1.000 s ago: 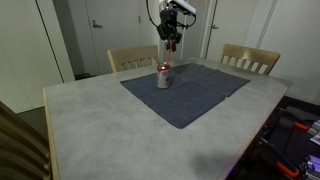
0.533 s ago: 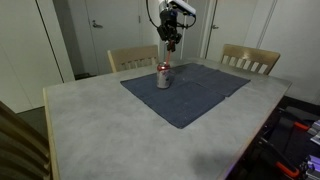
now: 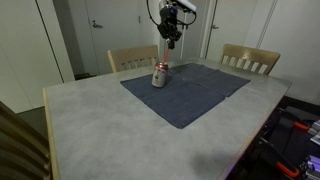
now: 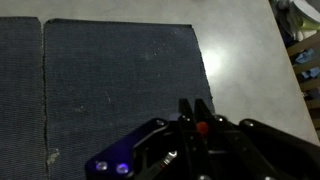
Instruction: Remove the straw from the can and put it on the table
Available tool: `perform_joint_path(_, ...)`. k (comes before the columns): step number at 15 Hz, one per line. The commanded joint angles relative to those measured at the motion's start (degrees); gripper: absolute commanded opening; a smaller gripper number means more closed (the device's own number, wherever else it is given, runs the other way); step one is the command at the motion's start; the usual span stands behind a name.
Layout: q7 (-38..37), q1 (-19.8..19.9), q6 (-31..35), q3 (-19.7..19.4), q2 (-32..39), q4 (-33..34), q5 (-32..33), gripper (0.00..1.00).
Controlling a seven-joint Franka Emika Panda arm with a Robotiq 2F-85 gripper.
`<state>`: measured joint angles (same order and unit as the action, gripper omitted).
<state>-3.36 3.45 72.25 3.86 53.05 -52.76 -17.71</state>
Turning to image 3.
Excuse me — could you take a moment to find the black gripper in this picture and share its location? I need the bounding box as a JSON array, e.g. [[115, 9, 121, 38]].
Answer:
[[157, 7, 184, 51]]

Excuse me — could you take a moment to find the red drinking straw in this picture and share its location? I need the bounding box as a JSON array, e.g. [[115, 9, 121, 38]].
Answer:
[[161, 47, 171, 66]]

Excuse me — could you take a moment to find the silver and red soda can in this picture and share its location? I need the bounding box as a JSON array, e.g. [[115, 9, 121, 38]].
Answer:
[[151, 62, 170, 89]]

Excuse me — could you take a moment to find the grey double cabinet door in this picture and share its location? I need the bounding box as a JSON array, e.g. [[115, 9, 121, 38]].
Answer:
[[164, 0, 210, 62]]

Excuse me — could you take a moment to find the light wooden slat-back chair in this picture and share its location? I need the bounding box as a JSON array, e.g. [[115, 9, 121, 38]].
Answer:
[[107, 44, 160, 74], [218, 43, 281, 76]]

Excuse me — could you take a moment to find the dark blue cloth mat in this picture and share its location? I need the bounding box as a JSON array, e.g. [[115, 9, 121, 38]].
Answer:
[[120, 62, 251, 130]]

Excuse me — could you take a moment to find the black equipment stand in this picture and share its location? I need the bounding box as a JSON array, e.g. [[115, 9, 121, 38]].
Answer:
[[229, 96, 320, 180]]

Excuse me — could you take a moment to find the grey purple-lit device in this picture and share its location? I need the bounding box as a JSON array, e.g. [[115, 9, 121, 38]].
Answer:
[[299, 154, 320, 180], [307, 119, 320, 146]]

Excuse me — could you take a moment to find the dark wooden chair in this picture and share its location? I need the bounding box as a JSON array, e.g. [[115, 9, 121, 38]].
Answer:
[[0, 101, 53, 180]]

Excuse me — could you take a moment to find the white door with lever handle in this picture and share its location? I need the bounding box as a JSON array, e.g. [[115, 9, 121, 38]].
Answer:
[[84, 0, 141, 75], [205, 0, 258, 63]]

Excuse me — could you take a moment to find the orange clamp handle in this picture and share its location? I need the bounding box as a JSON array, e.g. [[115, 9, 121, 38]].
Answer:
[[274, 161, 301, 179], [293, 121, 311, 132]]

